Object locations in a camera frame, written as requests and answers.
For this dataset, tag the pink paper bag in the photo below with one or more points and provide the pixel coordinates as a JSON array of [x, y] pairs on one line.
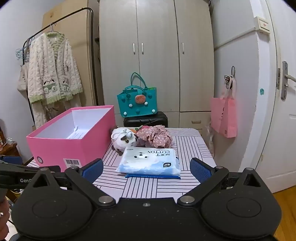
[[224, 115]]

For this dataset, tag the red plush strawberry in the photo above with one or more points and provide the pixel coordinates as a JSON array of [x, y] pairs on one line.
[[142, 127]]

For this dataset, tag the black clothes rack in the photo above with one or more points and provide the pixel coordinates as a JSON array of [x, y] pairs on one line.
[[92, 34]]

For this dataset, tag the white cotton tissue pack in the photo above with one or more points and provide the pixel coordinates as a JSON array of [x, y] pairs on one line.
[[148, 160]]

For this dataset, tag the fluffy cream green robe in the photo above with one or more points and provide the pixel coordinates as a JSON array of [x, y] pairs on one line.
[[53, 69]]

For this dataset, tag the black suitcase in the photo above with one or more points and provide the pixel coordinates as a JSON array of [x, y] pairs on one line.
[[145, 120]]

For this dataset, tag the pink cardboard box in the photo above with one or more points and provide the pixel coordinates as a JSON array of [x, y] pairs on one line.
[[69, 148]]

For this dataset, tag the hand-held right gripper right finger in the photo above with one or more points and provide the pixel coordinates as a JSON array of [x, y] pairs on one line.
[[201, 170]]

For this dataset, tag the wooden nightstand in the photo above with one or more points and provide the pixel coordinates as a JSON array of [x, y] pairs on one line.
[[10, 150]]

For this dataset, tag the beige wall switch box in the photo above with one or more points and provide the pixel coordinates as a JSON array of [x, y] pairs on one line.
[[262, 25]]

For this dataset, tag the beige wardrobe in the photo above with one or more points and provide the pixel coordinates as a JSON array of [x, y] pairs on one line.
[[157, 69]]

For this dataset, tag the teal felt tote bag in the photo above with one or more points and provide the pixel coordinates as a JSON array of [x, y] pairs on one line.
[[136, 104]]

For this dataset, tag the white door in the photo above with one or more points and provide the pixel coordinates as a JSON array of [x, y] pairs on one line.
[[277, 139]]

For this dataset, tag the striped tablecloth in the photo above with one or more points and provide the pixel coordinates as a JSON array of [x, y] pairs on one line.
[[192, 148]]

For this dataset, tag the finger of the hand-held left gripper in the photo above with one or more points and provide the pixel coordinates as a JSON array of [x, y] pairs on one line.
[[27, 168], [11, 160]]

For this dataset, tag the pink floral scrunchie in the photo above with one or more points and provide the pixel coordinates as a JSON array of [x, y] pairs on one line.
[[155, 138]]

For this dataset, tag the beige canvas bag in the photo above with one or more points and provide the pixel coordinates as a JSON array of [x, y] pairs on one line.
[[22, 78]]

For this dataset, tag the person's left hand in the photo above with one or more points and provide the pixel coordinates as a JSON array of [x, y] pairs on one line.
[[2, 208]]

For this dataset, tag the blue striped wet wipes pack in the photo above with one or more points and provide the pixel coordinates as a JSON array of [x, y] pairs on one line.
[[152, 176]]

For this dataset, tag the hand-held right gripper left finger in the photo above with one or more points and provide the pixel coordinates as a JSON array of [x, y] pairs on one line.
[[92, 170]]

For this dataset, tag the white plush animal toy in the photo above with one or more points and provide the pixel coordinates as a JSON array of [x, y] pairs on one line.
[[121, 138]]

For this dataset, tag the clear plastic bag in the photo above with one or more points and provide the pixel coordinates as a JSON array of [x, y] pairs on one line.
[[210, 139]]

